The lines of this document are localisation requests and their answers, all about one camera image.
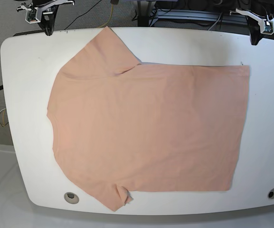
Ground aluminium frame rail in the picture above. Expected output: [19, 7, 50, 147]
[157, 9, 247, 26]

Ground peach pink T-shirt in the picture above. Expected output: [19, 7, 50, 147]
[47, 28, 250, 211]

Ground left round table grommet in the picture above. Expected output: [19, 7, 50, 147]
[64, 192, 79, 204]

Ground round table grommet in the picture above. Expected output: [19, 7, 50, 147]
[267, 188, 274, 199]
[64, 192, 79, 204]

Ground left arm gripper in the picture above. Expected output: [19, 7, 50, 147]
[229, 8, 274, 46]

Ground right round table grommet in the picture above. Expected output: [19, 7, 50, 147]
[267, 188, 274, 199]

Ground yellow cable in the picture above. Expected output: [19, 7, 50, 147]
[99, 0, 118, 29]

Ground black bar behind table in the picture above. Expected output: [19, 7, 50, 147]
[13, 30, 45, 37]

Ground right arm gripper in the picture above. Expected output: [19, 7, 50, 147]
[17, 0, 75, 36]

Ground black table leg post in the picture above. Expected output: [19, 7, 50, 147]
[133, 0, 156, 27]

